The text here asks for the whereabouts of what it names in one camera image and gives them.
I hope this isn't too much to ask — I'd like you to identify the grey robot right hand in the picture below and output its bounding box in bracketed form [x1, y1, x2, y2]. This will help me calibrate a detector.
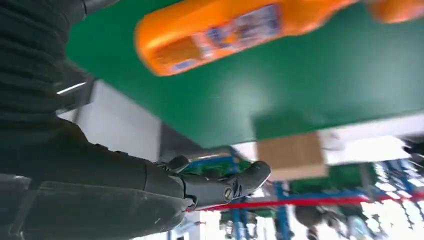
[0, 117, 272, 240]

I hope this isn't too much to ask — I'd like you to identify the green crate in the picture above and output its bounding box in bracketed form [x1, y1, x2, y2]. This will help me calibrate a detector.
[190, 158, 253, 178]

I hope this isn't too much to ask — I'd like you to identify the brown cardboard box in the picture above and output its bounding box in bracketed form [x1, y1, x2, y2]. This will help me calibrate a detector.
[256, 132, 329, 182]

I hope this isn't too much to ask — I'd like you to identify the green table mat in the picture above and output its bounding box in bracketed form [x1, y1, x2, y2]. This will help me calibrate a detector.
[65, 0, 424, 149]

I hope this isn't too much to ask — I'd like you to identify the blue metal frame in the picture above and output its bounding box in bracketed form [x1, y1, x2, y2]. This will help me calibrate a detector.
[229, 180, 294, 240]

